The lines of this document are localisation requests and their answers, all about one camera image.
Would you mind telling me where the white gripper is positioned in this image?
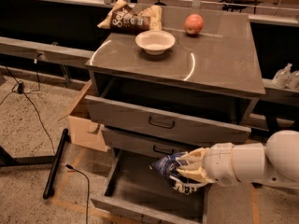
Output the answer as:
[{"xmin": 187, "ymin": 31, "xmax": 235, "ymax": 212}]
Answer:
[{"xmin": 177, "ymin": 143, "xmax": 235, "ymax": 187}]

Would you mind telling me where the blue chip bag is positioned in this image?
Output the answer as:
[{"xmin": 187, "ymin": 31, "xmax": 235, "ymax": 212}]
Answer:
[{"xmin": 149, "ymin": 152, "xmax": 206, "ymax": 195}]

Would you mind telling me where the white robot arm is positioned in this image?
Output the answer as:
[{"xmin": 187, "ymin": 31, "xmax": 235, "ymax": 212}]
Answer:
[{"xmin": 178, "ymin": 130, "xmax": 299, "ymax": 188}]

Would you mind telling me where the grey top drawer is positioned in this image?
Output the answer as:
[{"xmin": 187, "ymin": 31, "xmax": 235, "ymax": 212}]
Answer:
[{"xmin": 85, "ymin": 77, "xmax": 251, "ymax": 147}]

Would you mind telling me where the grey drawer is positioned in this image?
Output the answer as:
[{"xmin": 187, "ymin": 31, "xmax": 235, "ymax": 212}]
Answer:
[
  {"xmin": 101, "ymin": 126, "xmax": 197, "ymax": 158},
  {"xmin": 85, "ymin": 77, "xmax": 251, "ymax": 147},
  {"xmin": 92, "ymin": 151, "xmax": 208, "ymax": 224}
]

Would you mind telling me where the grey middle drawer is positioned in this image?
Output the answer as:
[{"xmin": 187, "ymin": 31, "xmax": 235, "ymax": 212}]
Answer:
[{"xmin": 101, "ymin": 126, "xmax": 197, "ymax": 158}]

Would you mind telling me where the grey bottom drawer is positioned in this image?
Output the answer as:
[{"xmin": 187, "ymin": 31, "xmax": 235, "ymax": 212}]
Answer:
[{"xmin": 92, "ymin": 151, "xmax": 208, "ymax": 224}]

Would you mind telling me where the grey drawer cabinet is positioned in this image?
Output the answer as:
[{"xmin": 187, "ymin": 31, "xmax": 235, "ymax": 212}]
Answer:
[{"xmin": 85, "ymin": 4, "xmax": 266, "ymax": 182}]

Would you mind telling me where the brown chip bag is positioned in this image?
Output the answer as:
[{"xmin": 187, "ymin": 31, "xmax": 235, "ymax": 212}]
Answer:
[{"xmin": 97, "ymin": 0, "xmax": 162, "ymax": 33}]

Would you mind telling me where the cardboard box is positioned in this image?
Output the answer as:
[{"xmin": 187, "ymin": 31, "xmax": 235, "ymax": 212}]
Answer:
[{"xmin": 61, "ymin": 80, "xmax": 109, "ymax": 152}]

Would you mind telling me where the clear pump bottle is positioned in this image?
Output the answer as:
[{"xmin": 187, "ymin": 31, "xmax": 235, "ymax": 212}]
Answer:
[{"xmin": 272, "ymin": 63, "xmax": 292, "ymax": 88}]

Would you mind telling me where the white bowl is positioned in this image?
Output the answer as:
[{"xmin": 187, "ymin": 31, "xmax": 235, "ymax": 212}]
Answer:
[{"xmin": 135, "ymin": 31, "xmax": 176, "ymax": 55}]

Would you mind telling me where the red apple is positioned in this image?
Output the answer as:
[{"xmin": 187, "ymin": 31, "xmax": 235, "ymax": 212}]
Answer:
[{"xmin": 184, "ymin": 14, "xmax": 204, "ymax": 35}]

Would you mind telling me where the black cable with plug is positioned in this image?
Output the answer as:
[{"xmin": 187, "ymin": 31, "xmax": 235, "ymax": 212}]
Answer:
[{"xmin": 64, "ymin": 163, "xmax": 92, "ymax": 224}]

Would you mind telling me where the black table leg frame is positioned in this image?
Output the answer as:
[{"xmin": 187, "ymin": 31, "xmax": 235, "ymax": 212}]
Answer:
[{"xmin": 0, "ymin": 129, "xmax": 70, "ymax": 200}]

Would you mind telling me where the black floor cable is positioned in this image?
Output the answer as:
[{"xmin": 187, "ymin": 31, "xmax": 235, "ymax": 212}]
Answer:
[{"xmin": 0, "ymin": 51, "xmax": 57, "ymax": 155}]

